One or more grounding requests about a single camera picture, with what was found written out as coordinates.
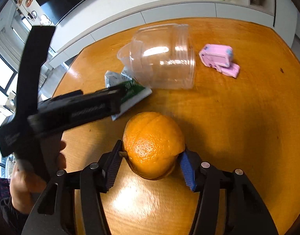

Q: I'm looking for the white low tv cabinet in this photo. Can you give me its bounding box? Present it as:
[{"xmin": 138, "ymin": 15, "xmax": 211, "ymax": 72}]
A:
[{"xmin": 49, "ymin": 0, "xmax": 275, "ymax": 68}]

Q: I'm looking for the orange fruit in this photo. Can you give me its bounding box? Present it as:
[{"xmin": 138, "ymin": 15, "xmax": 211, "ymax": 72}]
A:
[{"xmin": 122, "ymin": 112, "xmax": 185, "ymax": 180}]

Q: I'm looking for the person left hand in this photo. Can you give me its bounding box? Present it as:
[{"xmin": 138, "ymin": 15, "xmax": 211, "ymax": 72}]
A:
[{"xmin": 9, "ymin": 140, "xmax": 67, "ymax": 214}]

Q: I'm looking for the green white milk carton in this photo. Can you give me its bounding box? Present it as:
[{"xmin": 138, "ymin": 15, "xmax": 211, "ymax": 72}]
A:
[{"xmin": 104, "ymin": 68, "xmax": 152, "ymax": 121}]

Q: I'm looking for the large clear plastic jar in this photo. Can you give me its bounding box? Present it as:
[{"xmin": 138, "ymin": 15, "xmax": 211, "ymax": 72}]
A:
[{"xmin": 126, "ymin": 23, "xmax": 196, "ymax": 89}]

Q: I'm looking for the small clear plastic cup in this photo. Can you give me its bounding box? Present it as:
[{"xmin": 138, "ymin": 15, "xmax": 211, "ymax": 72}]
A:
[{"xmin": 117, "ymin": 43, "xmax": 132, "ymax": 71}]

